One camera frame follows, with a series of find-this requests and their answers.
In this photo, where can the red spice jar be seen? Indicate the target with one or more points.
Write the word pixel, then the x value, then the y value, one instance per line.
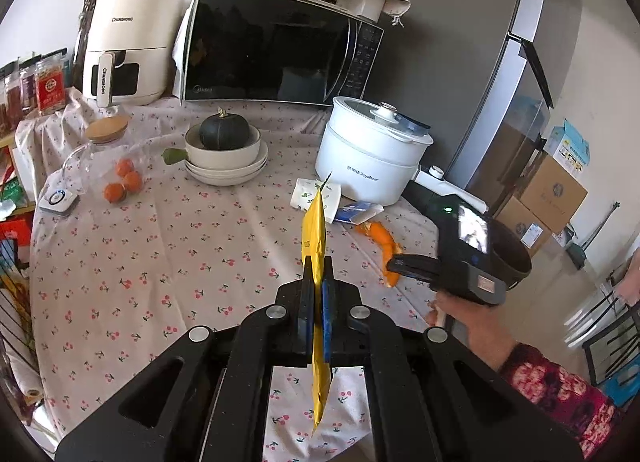
pixel 11 102

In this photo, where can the person's right hand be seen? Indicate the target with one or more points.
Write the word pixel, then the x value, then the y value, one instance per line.
pixel 480 332

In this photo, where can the grey refrigerator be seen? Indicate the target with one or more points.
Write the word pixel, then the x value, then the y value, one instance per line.
pixel 450 42

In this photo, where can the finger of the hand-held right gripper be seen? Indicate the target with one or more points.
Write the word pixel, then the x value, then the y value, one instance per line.
pixel 415 269

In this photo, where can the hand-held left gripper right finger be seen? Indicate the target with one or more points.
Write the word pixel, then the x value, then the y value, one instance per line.
pixel 327 312

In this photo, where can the large cardboard box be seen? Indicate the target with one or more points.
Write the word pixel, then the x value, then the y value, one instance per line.
pixel 552 194

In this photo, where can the white paper roll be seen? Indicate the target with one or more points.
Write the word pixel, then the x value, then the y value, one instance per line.
pixel 27 382

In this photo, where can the blue white packet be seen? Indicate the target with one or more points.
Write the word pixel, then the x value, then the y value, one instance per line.
pixel 357 213

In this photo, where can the yellow packet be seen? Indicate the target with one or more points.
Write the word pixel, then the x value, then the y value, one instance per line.
pixel 312 232

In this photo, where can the white square timer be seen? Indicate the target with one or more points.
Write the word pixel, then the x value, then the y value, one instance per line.
pixel 59 203

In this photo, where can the white electric cooking pot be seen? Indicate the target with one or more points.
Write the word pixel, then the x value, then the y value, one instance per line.
pixel 360 162

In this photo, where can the blue cloth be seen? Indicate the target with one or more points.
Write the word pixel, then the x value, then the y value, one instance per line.
pixel 622 387

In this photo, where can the tangerine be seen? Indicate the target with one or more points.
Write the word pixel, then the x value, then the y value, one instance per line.
pixel 125 168
pixel 115 192
pixel 133 182

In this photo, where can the glass pot lid white knob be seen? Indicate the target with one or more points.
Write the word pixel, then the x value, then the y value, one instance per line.
pixel 375 114

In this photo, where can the dark green pumpkin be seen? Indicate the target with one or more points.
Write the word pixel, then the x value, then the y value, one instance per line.
pixel 225 132

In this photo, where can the blue printed carton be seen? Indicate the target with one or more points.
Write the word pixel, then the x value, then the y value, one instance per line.
pixel 570 144

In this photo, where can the glass vase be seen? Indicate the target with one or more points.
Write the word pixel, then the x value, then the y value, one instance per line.
pixel 82 52

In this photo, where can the black microwave oven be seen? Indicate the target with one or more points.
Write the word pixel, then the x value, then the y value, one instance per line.
pixel 270 47

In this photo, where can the dark spice jar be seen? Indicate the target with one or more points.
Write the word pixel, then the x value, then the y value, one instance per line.
pixel 28 92

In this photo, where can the person's right forearm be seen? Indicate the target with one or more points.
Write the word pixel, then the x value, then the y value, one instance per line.
pixel 560 392

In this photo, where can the dustpan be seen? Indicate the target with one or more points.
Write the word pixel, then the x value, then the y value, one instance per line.
pixel 576 252

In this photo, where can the cream air fryer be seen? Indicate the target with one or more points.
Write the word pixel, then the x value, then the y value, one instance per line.
pixel 135 32

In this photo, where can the black metal chair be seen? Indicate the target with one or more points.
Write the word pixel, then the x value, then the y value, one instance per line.
pixel 607 332

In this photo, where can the orange peel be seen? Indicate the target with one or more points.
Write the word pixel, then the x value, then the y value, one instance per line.
pixel 385 242

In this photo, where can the cardboard box white label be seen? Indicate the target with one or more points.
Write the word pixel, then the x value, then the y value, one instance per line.
pixel 525 229

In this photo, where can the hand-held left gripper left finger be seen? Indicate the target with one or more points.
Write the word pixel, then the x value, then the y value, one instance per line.
pixel 305 302

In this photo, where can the glass pitcher cork lid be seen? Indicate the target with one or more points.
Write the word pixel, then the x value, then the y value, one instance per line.
pixel 107 129

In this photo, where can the brown waste bin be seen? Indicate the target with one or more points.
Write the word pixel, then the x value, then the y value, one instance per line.
pixel 515 252

